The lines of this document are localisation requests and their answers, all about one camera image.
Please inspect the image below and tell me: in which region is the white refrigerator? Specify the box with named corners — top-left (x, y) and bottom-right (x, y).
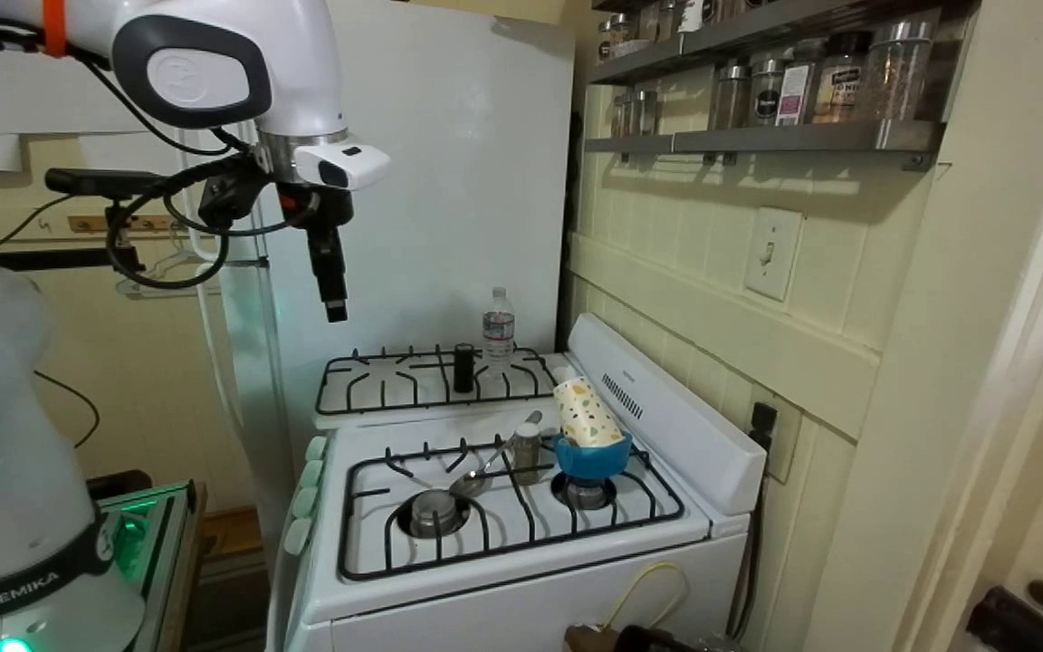
top-left (222, 0), bottom-right (576, 509)

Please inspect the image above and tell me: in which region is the white gas stove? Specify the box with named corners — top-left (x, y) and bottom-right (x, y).
top-left (265, 314), bottom-right (763, 652)

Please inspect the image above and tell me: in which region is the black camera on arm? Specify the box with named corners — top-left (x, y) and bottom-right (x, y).
top-left (44, 166), bottom-right (167, 200)

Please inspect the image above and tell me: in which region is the metal spoon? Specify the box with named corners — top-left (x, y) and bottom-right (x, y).
top-left (449, 466), bottom-right (512, 498)

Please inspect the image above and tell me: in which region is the spice jar with white lid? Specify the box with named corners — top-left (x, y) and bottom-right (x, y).
top-left (512, 428), bottom-right (542, 486)

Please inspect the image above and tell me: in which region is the clear plastic water bottle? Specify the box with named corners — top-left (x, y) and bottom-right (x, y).
top-left (483, 286), bottom-right (515, 363)

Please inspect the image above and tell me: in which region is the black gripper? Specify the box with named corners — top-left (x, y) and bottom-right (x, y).
top-left (201, 159), bottom-right (352, 321)

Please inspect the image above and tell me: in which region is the wall spice rack shelf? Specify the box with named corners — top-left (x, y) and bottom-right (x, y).
top-left (587, 0), bottom-right (977, 170)

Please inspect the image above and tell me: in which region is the black pepper grinder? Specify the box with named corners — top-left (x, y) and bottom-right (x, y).
top-left (452, 345), bottom-right (477, 393)

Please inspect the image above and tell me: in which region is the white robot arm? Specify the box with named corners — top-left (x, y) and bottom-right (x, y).
top-left (0, 0), bottom-right (387, 321)

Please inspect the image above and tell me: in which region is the white light switch plate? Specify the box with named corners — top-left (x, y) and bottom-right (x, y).
top-left (748, 207), bottom-right (801, 299)

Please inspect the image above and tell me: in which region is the front black stove grate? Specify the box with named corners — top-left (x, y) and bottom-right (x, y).
top-left (337, 442), bottom-right (686, 580)

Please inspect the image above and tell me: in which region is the black wall outlet plug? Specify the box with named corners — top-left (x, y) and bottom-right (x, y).
top-left (751, 400), bottom-right (779, 449)

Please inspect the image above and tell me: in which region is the blue bowl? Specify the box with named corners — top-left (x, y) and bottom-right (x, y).
top-left (553, 438), bottom-right (629, 483)

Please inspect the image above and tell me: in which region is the rear black stove grate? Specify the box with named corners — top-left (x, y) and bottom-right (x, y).
top-left (314, 346), bottom-right (553, 416)

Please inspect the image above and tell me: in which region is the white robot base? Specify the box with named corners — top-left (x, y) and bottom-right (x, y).
top-left (0, 269), bottom-right (145, 652)

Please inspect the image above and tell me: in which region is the black stove grate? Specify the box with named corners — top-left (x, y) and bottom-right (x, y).
top-left (337, 442), bottom-right (686, 580)
top-left (314, 346), bottom-right (553, 416)

